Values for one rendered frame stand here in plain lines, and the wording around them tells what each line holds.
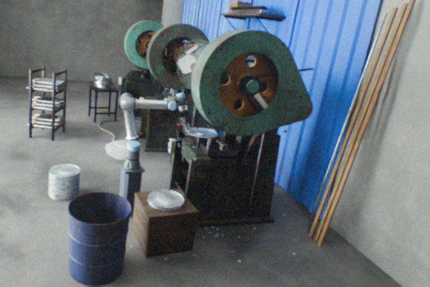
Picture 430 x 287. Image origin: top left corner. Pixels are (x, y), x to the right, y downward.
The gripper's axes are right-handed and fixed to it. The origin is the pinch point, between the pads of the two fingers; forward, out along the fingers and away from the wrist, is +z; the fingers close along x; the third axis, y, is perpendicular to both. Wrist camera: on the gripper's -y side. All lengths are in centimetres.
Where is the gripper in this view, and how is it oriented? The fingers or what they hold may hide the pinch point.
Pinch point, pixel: (188, 130)
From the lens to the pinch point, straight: 311.8
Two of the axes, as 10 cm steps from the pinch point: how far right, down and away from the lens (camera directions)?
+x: 8.6, -1.1, -4.9
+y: -4.7, 1.9, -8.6
